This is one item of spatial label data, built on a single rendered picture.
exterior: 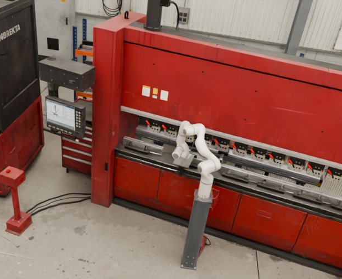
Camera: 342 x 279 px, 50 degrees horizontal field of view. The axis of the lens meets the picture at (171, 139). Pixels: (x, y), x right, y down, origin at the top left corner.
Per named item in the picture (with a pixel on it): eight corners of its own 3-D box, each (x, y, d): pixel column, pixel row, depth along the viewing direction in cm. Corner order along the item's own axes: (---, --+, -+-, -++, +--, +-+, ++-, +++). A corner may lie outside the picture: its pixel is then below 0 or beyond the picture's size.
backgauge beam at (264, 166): (134, 135, 470) (135, 128, 465) (139, 130, 482) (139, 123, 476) (320, 187, 424) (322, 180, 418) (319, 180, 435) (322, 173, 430)
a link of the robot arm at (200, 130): (205, 175, 349) (218, 171, 357) (211, 171, 339) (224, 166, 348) (185, 128, 363) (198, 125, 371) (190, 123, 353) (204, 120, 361)
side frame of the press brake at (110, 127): (91, 202, 483) (92, 26, 363) (118, 168, 554) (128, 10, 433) (108, 208, 478) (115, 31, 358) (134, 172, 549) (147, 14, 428)
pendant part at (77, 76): (42, 135, 406) (36, 61, 361) (56, 125, 426) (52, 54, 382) (82, 149, 393) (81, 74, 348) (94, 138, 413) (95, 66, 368)
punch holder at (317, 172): (305, 174, 390) (310, 161, 382) (305, 170, 397) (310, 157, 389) (320, 178, 387) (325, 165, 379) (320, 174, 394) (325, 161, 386)
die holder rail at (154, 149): (122, 144, 450) (123, 138, 445) (124, 142, 455) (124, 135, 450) (161, 155, 440) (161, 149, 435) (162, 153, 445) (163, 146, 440)
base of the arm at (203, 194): (212, 203, 359) (216, 189, 349) (193, 200, 360) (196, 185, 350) (212, 191, 375) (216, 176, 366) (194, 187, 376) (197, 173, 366)
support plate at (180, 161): (172, 164, 409) (172, 163, 408) (179, 151, 431) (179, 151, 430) (187, 168, 405) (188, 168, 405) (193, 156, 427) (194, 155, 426)
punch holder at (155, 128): (147, 130, 427) (148, 118, 418) (149, 127, 434) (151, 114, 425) (159, 133, 424) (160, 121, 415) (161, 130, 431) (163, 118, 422)
